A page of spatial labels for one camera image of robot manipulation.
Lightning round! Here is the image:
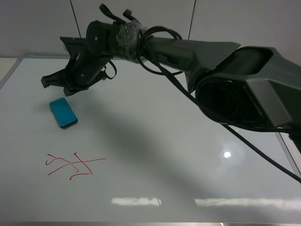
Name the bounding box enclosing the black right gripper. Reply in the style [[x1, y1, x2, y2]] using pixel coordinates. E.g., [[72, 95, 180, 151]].
[[41, 37, 111, 97]]

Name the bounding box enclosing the teal whiteboard eraser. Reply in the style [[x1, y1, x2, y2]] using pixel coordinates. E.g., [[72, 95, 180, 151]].
[[49, 98, 78, 129]]

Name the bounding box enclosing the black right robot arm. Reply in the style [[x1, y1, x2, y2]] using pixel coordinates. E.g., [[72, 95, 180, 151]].
[[41, 20, 301, 147]]

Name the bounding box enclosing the red marker scribble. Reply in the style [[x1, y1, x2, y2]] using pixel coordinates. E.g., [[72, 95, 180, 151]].
[[45, 153, 107, 180]]

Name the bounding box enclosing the white whiteboard with aluminium frame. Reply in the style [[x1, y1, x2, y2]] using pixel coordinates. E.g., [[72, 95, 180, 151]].
[[0, 58, 301, 224]]

